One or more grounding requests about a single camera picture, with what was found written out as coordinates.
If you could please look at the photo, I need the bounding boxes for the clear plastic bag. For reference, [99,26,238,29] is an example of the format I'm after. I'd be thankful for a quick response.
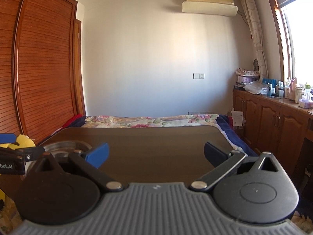
[243,80,268,95]

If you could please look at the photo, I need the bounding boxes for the floral bed sheet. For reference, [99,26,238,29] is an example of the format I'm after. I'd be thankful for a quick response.
[82,114,221,129]

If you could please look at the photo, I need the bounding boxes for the row of toiletry bottles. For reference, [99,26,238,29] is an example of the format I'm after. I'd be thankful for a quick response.
[262,77,313,104]

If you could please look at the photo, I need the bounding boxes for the patterned beige curtain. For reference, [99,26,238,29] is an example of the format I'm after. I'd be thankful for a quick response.
[238,0,270,79]

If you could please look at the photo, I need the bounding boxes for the red cloth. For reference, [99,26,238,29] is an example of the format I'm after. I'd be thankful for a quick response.
[62,114,84,128]

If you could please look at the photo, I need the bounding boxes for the tissue box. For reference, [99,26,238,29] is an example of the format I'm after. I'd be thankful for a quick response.
[298,93,313,109]

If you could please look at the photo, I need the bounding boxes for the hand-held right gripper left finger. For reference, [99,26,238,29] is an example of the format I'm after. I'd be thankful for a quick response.
[32,142,124,193]

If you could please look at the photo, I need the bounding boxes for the white cardboard box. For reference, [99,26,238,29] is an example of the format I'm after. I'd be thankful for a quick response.
[227,110,245,130]

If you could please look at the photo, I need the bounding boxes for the yellow plush toy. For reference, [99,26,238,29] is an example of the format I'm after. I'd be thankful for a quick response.
[0,134,37,212]

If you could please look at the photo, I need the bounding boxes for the dark blue cloth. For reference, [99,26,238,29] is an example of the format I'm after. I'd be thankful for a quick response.
[51,117,85,136]

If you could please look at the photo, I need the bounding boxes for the lilac box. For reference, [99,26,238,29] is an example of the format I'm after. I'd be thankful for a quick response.
[237,76,259,84]

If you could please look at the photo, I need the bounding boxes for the wooden framed window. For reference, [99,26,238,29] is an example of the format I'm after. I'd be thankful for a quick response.
[264,0,313,85]

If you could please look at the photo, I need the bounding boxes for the wooden door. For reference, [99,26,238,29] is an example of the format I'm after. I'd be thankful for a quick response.
[74,19,86,117]

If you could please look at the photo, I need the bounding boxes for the folded floral cloth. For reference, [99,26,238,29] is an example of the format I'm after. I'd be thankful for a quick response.
[235,68,260,77]

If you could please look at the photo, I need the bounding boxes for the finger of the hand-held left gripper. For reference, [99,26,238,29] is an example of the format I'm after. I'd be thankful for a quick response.
[16,146,46,161]
[0,133,16,144]

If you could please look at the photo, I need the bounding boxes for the wooden louvred wardrobe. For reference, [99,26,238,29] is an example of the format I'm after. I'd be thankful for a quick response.
[0,0,86,145]

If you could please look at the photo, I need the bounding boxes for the white air conditioner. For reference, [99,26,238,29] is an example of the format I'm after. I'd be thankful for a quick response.
[182,0,238,17]

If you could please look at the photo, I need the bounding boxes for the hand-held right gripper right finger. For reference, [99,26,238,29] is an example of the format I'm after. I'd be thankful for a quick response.
[191,142,281,192]

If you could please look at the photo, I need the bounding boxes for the blue blanket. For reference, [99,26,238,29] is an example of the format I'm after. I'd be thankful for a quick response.
[216,114,260,157]

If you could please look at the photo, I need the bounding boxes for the large stainless steel bowl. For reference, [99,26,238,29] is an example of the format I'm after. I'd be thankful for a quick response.
[43,140,94,163]

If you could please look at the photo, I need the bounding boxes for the wooden cabinet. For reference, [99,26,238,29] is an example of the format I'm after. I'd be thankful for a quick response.
[232,88,313,178]

